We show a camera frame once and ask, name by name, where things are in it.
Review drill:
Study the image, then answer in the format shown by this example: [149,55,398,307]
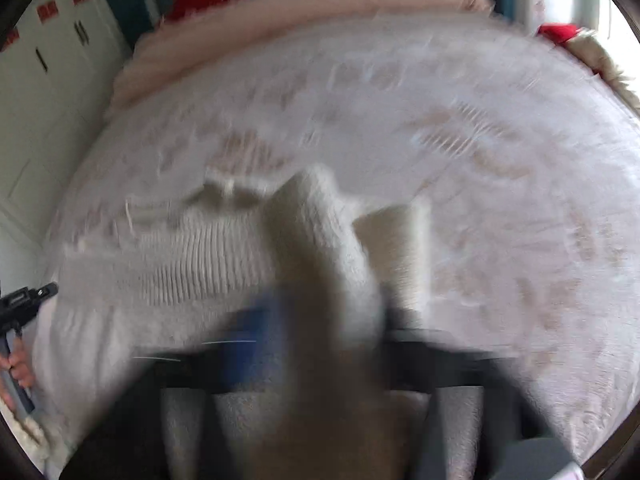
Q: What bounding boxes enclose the cream knit sweater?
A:
[64,164,437,480]

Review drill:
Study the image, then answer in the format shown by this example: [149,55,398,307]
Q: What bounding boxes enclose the pink fluffy blanket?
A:
[104,0,497,122]

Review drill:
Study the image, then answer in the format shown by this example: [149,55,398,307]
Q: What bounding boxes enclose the white wardrobe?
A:
[0,0,135,261]

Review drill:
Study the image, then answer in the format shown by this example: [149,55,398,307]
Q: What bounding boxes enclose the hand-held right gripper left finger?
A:
[60,294,287,480]

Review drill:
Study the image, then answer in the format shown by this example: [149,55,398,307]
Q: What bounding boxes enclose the red cloth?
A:
[165,0,236,23]
[537,22,583,48]

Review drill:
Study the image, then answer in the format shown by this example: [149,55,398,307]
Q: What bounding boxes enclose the person's left hand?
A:
[0,349,35,411]

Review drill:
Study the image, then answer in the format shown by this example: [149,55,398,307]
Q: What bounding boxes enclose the white patterned bed blanket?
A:
[30,15,640,467]

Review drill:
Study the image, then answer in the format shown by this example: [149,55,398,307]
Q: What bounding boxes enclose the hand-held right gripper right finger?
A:
[384,305,557,480]

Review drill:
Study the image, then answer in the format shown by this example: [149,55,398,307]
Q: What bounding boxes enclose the cream fluffy pillow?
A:
[567,29,640,111]

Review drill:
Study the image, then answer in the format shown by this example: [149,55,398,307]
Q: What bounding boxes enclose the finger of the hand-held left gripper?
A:
[27,282,60,306]

